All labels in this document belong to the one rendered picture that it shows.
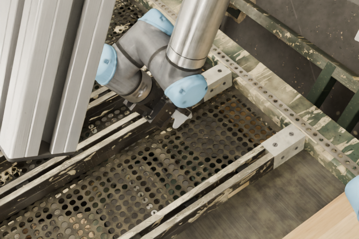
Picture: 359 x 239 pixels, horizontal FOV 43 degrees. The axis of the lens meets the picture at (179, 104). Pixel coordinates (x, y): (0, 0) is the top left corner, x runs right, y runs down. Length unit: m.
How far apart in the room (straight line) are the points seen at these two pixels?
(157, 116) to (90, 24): 0.82
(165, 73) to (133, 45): 0.11
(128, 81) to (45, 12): 0.72
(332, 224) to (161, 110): 0.58
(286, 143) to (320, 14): 1.21
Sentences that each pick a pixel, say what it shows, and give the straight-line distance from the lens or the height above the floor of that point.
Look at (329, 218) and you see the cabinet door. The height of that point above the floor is 0.99.
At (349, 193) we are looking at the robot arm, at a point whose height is 1.62.
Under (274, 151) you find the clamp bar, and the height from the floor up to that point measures 1.02.
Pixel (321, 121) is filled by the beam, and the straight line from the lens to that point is 1.51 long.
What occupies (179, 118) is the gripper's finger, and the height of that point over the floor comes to 1.37.
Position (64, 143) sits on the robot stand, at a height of 1.99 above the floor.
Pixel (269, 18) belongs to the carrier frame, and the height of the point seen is 0.18.
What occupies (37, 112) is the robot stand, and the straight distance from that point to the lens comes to 0.28.
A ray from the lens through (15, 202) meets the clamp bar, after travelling 1.48.
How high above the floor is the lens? 2.13
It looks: 42 degrees down
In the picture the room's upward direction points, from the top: 93 degrees counter-clockwise
